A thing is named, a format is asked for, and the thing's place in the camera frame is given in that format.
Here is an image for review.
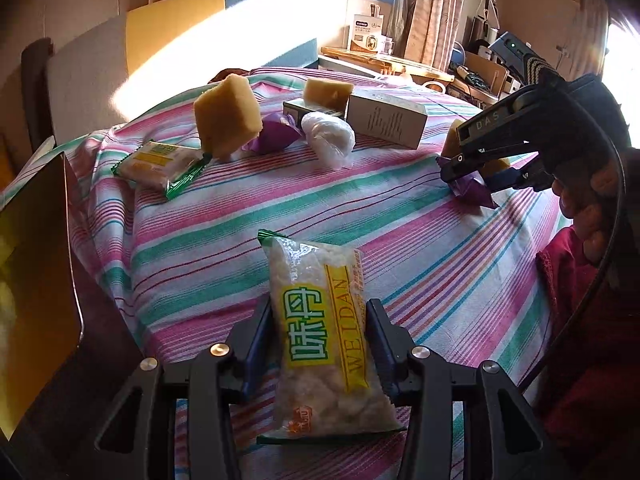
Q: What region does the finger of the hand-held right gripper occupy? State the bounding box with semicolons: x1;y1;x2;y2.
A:
482;165;553;192
439;141;541;184

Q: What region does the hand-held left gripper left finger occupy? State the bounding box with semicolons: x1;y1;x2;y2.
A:
94;294;273;480

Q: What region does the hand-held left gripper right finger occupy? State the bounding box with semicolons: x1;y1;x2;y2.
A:
366;298;566;480

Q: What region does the purple snack packet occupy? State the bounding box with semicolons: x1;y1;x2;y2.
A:
241;112;305;155
435;155;500;209

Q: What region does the clear snack packet yellow label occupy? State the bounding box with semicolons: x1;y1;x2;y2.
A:
111;140;213;202
256;229;407;445

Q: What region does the white carton box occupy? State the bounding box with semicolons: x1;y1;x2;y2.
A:
346;91;429;151

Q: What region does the large yellow sponge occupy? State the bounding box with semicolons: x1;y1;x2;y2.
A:
193;74;264;160

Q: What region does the cardboard box container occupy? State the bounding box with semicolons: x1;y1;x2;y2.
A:
0;150;166;480

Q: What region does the person's right hand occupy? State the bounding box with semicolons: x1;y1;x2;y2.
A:
552;147;623;266

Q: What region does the brown cardboard box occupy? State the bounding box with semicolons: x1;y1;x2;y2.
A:
465;52;506;98

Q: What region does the wooden desk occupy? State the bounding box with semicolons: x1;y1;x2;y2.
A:
320;46;456;86

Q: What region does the white plastic-wrapped bundle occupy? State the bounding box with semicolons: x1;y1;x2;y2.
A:
300;111;356;170

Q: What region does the small yellow sponge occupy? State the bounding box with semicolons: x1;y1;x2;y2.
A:
304;78;355;111

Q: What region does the patterned curtain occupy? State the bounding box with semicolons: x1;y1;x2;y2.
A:
392;0;471;71

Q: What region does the white product box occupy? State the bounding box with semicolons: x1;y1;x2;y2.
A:
347;2;388;53

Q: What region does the small green box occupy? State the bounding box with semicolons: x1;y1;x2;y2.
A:
282;99;348;122

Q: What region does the red cloth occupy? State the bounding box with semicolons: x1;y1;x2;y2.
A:
535;225;640;480

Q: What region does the brown cloth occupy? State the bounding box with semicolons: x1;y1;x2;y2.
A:
207;67;251;84

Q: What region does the grey yellow blue sofa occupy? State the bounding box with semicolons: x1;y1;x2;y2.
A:
45;0;351;126

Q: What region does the black rolled mat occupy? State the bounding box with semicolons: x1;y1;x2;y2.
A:
21;37;55;153

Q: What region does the black cable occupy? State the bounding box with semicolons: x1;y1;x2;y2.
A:
517;87;628;393

